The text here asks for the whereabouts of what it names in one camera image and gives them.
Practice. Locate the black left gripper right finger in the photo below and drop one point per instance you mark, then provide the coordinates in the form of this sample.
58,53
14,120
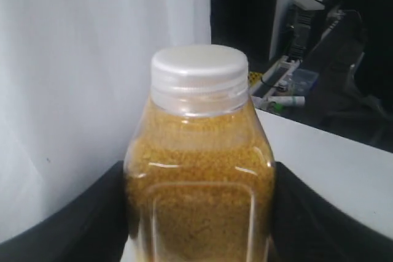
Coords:
306,227

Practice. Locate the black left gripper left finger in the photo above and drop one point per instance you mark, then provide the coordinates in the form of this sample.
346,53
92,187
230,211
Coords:
93,227

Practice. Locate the yellow millet bottle white cap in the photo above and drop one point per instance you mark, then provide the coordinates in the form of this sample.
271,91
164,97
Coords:
199,171

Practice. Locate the white tube on floor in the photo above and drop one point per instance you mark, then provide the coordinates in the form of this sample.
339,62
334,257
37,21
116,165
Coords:
280,102

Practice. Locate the black office chair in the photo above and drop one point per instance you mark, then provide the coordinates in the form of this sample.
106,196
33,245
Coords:
335,104

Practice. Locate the small bottle on floor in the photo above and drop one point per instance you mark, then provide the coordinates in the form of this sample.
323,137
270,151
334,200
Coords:
282,89

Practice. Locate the clear plastic storage box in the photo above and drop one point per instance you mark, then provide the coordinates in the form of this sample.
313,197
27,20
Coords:
302,81

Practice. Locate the yellow tactile floor mat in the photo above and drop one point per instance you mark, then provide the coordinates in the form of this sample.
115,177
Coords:
254,77

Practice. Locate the dark computer tower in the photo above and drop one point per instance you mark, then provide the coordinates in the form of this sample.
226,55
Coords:
308,19

